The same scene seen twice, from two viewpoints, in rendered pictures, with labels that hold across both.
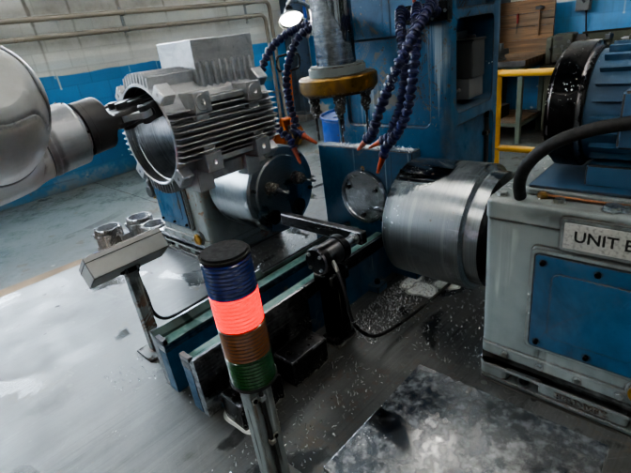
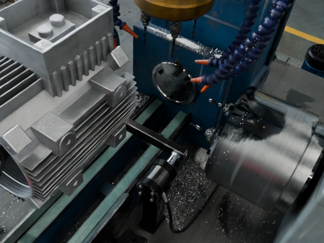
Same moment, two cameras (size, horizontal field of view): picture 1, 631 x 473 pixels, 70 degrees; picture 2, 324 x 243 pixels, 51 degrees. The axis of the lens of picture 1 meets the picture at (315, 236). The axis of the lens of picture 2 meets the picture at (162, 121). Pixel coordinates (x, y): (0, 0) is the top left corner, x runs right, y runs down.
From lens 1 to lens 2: 51 cm
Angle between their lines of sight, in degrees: 28
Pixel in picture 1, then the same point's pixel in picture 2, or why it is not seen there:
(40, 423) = not seen: outside the picture
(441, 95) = (267, 9)
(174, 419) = not seen: outside the picture
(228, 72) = (86, 67)
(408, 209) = (237, 158)
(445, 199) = (275, 160)
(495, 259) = (308, 223)
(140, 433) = not seen: outside the picture
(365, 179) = (179, 72)
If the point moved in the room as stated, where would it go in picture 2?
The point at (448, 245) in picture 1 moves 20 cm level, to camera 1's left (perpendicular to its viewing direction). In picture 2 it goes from (268, 196) to (176, 214)
